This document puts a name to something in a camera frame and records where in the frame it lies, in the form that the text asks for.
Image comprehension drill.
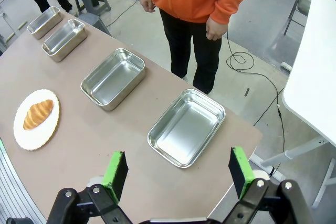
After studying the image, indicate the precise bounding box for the large white table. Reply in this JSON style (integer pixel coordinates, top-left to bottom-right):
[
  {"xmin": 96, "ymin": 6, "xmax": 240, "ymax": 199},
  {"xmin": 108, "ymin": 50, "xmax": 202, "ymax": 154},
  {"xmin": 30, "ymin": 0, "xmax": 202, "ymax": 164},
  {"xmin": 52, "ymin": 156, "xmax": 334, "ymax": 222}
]
[{"xmin": 259, "ymin": 0, "xmax": 336, "ymax": 209}]

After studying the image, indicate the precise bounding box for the person's left hand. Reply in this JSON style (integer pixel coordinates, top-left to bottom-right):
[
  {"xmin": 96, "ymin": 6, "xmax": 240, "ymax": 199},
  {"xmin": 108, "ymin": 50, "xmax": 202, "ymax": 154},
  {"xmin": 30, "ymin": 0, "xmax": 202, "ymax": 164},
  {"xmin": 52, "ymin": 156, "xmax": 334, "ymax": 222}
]
[{"xmin": 205, "ymin": 18, "xmax": 226, "ymax": 41}]

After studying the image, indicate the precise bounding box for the grooved aluminium base plate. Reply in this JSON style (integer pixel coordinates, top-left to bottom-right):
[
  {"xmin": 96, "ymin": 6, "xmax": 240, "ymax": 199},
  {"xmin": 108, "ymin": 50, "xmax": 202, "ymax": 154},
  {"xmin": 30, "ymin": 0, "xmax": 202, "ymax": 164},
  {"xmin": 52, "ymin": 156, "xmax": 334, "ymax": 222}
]
[{"xmin": 0, "ymin": 137, "xmax": 48, "ymax": 224}]

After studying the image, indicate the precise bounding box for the black cylindrical canister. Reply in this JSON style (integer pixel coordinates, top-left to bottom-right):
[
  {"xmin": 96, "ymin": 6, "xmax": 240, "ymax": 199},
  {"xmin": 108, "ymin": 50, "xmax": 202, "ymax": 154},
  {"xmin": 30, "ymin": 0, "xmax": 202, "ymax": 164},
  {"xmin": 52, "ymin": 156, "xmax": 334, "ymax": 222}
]
[{"xmin": 5, "ymin": 217, "xmax": 35, "ymax": 224}]

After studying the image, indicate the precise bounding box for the thin black power strip cable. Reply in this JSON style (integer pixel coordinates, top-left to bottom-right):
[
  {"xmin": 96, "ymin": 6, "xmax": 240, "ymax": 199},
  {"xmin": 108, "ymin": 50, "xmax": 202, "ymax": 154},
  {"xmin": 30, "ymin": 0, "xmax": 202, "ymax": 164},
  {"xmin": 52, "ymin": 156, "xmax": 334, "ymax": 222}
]
[{"xmin": 106, "ymin": 0, "xmax": 140, "ymax": 28}]

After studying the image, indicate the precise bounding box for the person's right hand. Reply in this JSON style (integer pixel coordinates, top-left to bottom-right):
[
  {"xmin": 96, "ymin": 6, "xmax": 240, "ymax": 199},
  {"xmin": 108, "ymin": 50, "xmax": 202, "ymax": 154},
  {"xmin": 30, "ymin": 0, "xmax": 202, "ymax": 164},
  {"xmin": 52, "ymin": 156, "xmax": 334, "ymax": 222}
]
[{"xmin": 139, "ymin": 0, "xmax": 157, "ymax": 14}]

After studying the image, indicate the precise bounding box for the grey folding chair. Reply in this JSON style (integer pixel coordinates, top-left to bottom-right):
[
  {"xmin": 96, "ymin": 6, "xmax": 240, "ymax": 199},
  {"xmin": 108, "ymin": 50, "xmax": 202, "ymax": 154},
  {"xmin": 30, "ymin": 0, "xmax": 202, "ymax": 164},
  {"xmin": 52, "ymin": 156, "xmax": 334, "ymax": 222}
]
[{"xmin": 283, "ymin": 0, "xmax": 336, "ymax": 36}]

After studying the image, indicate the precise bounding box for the stainless steel rectangular container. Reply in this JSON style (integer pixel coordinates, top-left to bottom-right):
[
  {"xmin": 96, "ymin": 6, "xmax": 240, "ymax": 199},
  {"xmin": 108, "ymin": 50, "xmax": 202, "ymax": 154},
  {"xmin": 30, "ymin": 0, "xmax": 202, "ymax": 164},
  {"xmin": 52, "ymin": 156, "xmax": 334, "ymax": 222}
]
[
  {"xmin": 80, "ymin": 48, "xmax": 146, "ymax": 112},
  {"xmin": 41, "ymin": 18, "xmax": 88, "ymax": 63},
  {"xmin": 146, "ymin": 88, "xmax": 226, "ymax": 169},
  {"xmin": 26, "ymin": 5, "xmax": 64, "ymax": 40}
]

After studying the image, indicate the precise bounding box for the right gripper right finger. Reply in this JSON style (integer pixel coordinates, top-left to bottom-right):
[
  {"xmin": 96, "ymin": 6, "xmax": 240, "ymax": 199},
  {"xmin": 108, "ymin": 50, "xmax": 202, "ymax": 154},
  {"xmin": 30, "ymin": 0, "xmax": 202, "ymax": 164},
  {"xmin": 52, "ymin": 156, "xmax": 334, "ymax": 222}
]
[{"xmin": 223, "ymin": 146, "xmax": 315, "ymax": 224}]

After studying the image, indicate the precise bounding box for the long looped black floor cable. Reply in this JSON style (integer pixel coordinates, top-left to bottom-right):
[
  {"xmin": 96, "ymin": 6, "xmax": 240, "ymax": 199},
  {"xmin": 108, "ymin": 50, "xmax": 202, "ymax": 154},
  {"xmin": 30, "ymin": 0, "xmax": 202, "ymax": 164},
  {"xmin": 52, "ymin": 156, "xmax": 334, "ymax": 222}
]
[{"xmin": 225, "ymin": 29, "xmax": 287, "ymax": 177}]

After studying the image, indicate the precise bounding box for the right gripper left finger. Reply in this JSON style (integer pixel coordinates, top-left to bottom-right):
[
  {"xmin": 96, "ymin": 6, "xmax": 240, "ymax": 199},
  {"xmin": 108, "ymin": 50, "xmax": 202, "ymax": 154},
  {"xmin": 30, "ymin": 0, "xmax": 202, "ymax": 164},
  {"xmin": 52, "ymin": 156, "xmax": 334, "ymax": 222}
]
[{"xmin": 46, "ymin": 150, "xmax": 133, "ymax": 224}]

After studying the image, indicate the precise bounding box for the golden brown croissant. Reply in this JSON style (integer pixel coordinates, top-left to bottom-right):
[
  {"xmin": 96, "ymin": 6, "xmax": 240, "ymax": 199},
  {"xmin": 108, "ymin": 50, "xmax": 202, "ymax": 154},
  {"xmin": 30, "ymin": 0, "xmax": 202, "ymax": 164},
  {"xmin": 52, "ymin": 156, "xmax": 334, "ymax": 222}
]
[{"xmin": 23, "ymin": 99, "xmax": 55, "ymax": 131}]

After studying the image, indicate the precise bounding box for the white scalloped paper plate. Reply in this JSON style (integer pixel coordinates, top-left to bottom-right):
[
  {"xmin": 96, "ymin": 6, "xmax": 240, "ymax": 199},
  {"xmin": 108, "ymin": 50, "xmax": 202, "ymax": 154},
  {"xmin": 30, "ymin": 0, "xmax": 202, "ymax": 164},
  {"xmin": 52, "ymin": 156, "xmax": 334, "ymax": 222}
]
[{"xmin": 13, "ymin": 89, "xmax": 60, "ymax": 152}]

